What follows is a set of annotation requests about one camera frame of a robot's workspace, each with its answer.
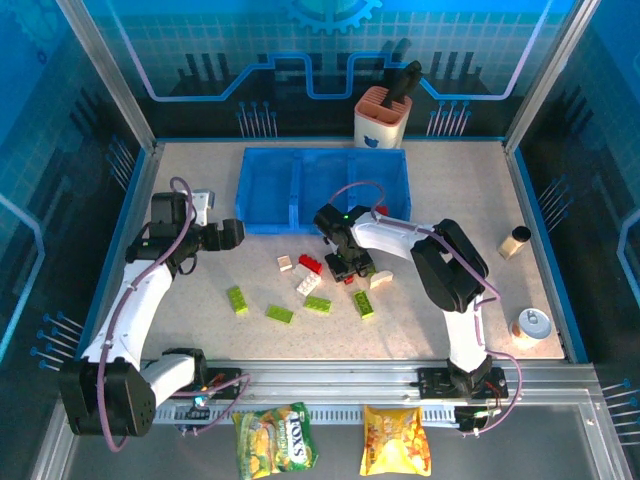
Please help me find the white studded lego brick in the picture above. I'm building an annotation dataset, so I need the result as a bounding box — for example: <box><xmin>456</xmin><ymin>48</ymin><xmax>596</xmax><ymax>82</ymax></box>
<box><xmin>295</xmin><ymin>273</ymin><xmax>322</xmax><ymax>297</ymax></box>

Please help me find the green long lego brick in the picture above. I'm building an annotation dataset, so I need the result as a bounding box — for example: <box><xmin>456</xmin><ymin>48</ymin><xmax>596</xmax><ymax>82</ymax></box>
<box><xmin>352</xmin><ymin>289</ymin><xmax>377</xmax><ymax>321</ymax></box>
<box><xmin>226</xmin><ymin>285</ymin><xmax>250</xmax><ymax>316</ymax></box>
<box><xmin>302</xmin><ymin>294</ymin><xmax>334</xmax><ymax>316</ymax></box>
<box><xmin>264</xmin><ymin>304</ymin><xmax>296</xmax><ymax>325</ymax></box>

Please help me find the blue three-compartment plastic bin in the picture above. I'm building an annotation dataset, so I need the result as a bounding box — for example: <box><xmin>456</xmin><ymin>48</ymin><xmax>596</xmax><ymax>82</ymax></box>
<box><xmin>234</xmin><ymin>146</ymin><xmax>414</xmax><ymax>236</ymax></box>

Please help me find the white knife block pink top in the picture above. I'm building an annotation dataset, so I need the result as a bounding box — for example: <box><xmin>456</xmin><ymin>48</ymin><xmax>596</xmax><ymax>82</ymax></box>
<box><xmin>353</xmin><ymin>85</ymin><xmax>414</xmax><ymax>150</ymax></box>

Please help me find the beige bottle with black cap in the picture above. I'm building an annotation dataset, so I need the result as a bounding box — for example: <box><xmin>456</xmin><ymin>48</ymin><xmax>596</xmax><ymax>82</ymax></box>
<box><xmin>497</xmin><ymin>225</ymin><xmax>533</xmax><ymax>262</ymax></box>

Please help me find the small controller board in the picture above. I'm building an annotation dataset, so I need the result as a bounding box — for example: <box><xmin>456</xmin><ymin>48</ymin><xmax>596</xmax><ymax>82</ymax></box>
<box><xmin>187</xmin><ymin>394</ymin><xmax>211</xmax><ymax>421</ymax></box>
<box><xmin>457</xmin><ymin>407</ymin><xmax>494</xmax><ymax>434</ymax></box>

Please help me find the yellow snack bag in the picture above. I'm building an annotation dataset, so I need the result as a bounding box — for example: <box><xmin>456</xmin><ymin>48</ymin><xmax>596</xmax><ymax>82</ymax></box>
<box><xmin>358</xmin><ymin>404</ymin><xmax>433</xmax><ymax>477</ymax></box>

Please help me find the green Fox's candy bag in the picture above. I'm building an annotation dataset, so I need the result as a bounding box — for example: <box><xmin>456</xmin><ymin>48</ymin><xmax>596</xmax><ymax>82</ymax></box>
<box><xmin>231</xmin><ymin>401</ymin><xmax>320</xmax><ymax>480</ymax></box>

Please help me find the silver-top tin can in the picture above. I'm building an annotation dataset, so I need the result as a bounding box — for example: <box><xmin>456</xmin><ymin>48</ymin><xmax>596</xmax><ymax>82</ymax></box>
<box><xmin>509</xmin><ymin>307</ymin><xmax>554</xmax><ymax>350</ymax></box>

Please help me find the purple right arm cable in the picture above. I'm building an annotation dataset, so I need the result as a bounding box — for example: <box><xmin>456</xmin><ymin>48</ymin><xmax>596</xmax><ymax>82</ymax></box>
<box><xmin>329</xmin><ymin>180</ymin><xmax>524</xmax><ymax>439</ymax></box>

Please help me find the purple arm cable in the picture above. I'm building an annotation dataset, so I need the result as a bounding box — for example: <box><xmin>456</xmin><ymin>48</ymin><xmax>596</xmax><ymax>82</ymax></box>
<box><xmin>96</xmin><ymin>176</ymin><xmax>252</xmax><ymax>454</ymax></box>
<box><xmin>329</xmin><ymin>180</ymin><xmax>524</xmax><ymax>439</ymax></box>

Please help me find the aluminium mounting rail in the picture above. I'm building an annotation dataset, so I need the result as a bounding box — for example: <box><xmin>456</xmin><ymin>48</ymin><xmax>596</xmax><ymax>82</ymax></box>
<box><xmin>149</xmin><ymin>357</ymin><xmax>601</xmax><ymax>401</ymax></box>

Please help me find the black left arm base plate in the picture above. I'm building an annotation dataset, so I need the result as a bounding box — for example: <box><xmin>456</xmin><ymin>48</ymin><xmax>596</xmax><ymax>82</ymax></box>
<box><xmin>172</xmin><ymin>366</ymin><xmax>251</xmax><ymax>401</ymax></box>

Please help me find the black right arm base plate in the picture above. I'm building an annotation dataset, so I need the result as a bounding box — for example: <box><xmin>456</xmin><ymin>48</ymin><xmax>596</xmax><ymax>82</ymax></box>
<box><xmin>416</xmin><ymin>367</ymin><xmax>506</xmax><ymax>401</ymax></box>

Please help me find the grey slotted cable duct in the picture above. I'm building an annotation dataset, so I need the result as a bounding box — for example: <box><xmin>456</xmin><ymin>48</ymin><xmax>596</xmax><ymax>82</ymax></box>
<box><xmin>152</xmin><ymin>404</ymin><xmax>459</xmax><ymax>426</ymax></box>

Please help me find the black knife handle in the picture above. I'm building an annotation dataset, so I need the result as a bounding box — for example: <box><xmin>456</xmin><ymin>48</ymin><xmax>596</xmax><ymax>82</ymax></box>
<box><xmin>382</xmin><ymin>60</ymin><xmax>424</xmax><ymax>110</ymax></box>

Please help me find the aluminium frame post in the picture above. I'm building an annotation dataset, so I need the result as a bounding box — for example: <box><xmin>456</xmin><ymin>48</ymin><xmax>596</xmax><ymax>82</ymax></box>
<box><xmin>54</xmin><ymin>0</ymin><xmax>159</xmax><ymax>154</ymax></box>
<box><xmin>502</xmin><ymin>0</ymin><xmax>604</xmax><ymax>154</ymax></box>

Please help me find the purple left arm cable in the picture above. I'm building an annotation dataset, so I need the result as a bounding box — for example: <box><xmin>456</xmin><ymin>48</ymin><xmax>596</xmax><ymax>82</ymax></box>
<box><xmin>96</xmin><ymin>176</ymin><xmax>252</xmax><ymax>454</ymax></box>

